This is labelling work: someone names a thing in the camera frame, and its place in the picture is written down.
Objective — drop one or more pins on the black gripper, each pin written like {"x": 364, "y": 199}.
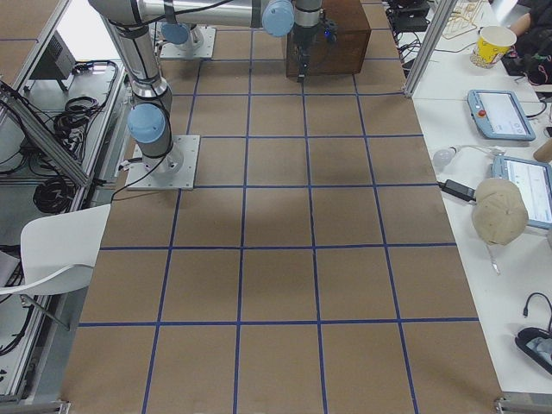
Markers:
{"x": 301, "y": 38}

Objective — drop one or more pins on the dark wooden drawer box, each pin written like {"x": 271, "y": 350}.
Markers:
{"x": 347, "y": 54}

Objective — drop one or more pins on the white light bulb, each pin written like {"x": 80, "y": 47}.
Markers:
{"x": 443, "y": 157}

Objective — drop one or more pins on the yellow popcorn paper cup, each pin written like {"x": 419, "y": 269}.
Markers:
{"x": 493, "y": 43}

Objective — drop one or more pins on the black power adapter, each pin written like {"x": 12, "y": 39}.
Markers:
{"x": 457, "y": 190}

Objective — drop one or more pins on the blue teach pendant far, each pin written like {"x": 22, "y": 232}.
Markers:
{"x": 498, "y": 115}

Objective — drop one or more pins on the blue teach pendant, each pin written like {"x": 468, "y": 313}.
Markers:
{"x": 498, "y": 115}
{"x": 533, "y": 179}

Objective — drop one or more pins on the person at desk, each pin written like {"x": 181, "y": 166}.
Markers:
{"x": 531, "y": 54}

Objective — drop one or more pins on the grey control box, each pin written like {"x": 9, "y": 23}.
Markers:
{"x": 56, "y": 63}

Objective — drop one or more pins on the beige baseball cap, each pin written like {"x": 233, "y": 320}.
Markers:
{"x": 499, "y": 216}

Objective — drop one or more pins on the cardboard tube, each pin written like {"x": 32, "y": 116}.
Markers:
{"x": 544, "y": 152}

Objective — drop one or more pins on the blue teach pendant near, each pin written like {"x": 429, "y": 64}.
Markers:
{"x": 533, "y": 179}

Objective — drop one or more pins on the white plastic chair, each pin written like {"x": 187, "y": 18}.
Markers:
{"x": 58, "y": 254}

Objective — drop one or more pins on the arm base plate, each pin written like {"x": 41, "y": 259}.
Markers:
{"x": 176, "y": 171}
{"x": 169, "y": 51}

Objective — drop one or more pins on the aluminium frame post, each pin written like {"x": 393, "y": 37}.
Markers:
{"x": 437, "y": 25}

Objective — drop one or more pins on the gold wire rack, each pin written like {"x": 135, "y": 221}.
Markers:
{"x": 466, "y": 17}

